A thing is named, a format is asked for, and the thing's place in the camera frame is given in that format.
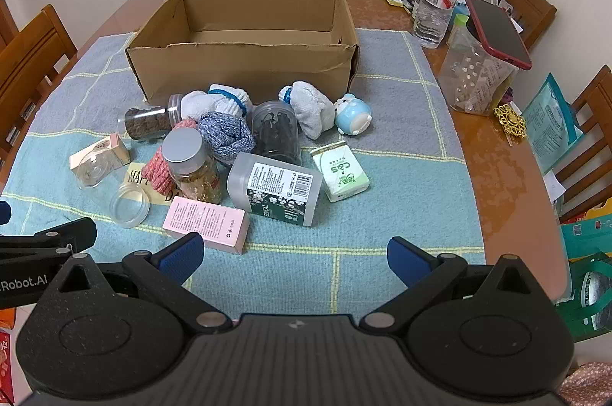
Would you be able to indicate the white sock bundle blue band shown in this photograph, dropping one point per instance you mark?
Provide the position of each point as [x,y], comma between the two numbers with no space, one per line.
[215,100]
[308,107]

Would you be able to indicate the green tissue pack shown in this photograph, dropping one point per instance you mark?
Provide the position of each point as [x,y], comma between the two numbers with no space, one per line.
[342,172]

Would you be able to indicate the yellow greeting card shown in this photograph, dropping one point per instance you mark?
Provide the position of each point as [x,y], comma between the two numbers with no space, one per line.
[136,179]

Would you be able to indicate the green shopping bag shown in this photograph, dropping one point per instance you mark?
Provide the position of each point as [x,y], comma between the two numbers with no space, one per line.
[588,272]

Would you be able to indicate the pink cardboard box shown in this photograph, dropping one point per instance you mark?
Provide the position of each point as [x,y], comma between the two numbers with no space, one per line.
[205,224]

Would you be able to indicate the small green-lid bottle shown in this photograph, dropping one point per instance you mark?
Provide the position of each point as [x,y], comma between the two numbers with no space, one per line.
[458,28]

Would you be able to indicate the brown cardboard box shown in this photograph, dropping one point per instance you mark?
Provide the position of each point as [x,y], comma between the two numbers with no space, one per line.
[239,62]

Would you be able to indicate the wooden chair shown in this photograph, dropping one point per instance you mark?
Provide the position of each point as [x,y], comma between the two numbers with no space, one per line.
[33,57]
[590,133]
[523,2]

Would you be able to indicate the pink knit sock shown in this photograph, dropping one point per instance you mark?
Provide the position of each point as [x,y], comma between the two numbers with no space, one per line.
[158,172]

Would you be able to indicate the gold metal ornament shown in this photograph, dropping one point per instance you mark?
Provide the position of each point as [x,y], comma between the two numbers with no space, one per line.
[509,121]

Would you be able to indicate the clear plastic lid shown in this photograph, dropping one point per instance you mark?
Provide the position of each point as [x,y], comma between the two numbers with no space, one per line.
[129,205]

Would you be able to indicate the frosted bottle green label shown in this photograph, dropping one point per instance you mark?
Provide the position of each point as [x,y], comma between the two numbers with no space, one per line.
[272,188]

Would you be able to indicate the blue checked towel mat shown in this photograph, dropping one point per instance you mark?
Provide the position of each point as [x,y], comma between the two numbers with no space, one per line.
[420,176]

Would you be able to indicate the blue and white toy figure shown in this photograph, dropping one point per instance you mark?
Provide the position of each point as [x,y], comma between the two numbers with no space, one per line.
[353,114]

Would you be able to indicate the clear plastic container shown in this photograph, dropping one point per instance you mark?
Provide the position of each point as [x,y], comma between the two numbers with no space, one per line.
[473,81]

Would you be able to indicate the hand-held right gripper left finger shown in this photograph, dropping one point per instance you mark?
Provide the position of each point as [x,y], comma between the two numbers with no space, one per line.
[184,258]

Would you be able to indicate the teal plastic packet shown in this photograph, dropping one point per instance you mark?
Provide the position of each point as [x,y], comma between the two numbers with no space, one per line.
[550,124]

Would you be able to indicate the grey-lid jar golden contents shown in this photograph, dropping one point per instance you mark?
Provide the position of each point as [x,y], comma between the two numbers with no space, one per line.
[191,162]

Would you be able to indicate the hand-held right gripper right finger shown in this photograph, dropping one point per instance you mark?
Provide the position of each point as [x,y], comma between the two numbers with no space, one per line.
[409,262]

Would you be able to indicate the blue knit sock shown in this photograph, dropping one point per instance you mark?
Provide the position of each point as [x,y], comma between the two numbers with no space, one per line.
[224,138]

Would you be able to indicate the clear plastic jar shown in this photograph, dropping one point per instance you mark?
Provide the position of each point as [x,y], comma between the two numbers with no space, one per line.
[93,174]

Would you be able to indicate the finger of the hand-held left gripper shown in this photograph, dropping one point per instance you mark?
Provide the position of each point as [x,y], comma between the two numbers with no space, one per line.
[4,212]
[62,231]

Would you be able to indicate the clear jar with brown contents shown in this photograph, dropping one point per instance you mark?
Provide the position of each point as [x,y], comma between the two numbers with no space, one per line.
[146,121]

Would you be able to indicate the red smartphone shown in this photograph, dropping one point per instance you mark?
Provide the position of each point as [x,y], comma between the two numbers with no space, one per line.
[497,31]

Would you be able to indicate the clear jar with black clips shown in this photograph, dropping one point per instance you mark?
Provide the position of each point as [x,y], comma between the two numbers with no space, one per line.
[277,131]

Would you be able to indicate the beige and pink box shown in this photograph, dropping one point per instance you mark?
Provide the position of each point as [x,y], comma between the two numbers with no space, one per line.
[98,150]

